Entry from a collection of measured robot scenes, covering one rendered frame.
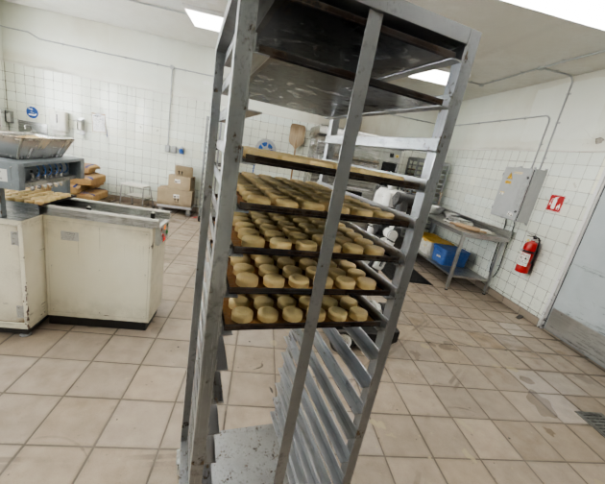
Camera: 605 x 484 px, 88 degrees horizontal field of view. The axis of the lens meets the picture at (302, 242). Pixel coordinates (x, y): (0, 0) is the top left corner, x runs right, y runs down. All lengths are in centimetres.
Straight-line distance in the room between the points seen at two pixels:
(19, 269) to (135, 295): 69
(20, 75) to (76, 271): 546
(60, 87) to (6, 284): 515
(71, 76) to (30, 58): 66
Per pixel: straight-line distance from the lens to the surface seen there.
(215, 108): 120
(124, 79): 701
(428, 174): 78
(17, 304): 279
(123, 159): 701
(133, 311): 272
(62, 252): 271
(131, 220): 247
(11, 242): 263
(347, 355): 105
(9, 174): 250
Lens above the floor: 152
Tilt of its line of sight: 16 degrees down
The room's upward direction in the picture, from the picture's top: 10 degrees clockwise
